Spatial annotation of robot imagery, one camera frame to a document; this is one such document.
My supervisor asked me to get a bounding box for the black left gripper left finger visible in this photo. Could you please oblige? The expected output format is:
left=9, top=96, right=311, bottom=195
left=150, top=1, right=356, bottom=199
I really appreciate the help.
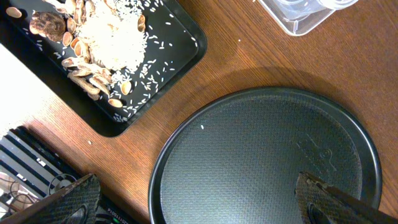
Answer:
left=1, top=174, right=101, bottom=224

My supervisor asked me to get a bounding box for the black square bin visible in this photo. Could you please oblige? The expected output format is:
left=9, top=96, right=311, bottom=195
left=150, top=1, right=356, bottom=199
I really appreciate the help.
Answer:
left=1, top=1, right=206, bottom=137

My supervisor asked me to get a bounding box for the round black tray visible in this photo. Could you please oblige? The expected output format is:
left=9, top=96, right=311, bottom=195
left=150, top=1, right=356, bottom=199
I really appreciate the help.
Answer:
left=148, top=87, right=382, bottom=223

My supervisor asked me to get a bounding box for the food scraps pile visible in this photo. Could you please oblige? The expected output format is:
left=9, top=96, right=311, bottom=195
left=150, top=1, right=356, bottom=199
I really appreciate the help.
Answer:
left=5, top=0, right=200, bottom=123

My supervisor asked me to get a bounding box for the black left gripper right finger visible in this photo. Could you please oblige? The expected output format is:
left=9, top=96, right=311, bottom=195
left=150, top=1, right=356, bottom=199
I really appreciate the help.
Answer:
left=294, top=172, right=397, bottom=224

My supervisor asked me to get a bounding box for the clear plastic waste bin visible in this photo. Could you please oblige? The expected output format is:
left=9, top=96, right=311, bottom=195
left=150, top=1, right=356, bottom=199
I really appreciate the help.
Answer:
left=259, top=0, right=358, bottom=37

